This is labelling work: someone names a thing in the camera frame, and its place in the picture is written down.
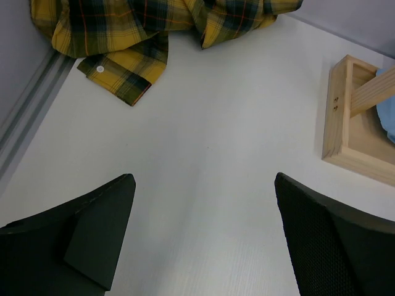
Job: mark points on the aluminium frame post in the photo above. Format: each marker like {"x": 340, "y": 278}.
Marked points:
{"x": 40, "y": 90}

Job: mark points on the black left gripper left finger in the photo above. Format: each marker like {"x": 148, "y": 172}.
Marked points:
{"x": 71, "y": 249}

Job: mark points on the wooden clothes rack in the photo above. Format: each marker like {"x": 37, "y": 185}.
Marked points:
{"x": 353, "y": 137}

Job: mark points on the yellow plaid flannel shirt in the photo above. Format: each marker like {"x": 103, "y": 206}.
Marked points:
{"x": 123, "y": 45}

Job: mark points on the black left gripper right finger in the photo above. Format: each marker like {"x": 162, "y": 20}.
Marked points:
{"x": 334, "y": 249}

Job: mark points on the light blue shirt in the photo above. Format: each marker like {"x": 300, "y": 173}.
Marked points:
{"x": 386, "y": 114}

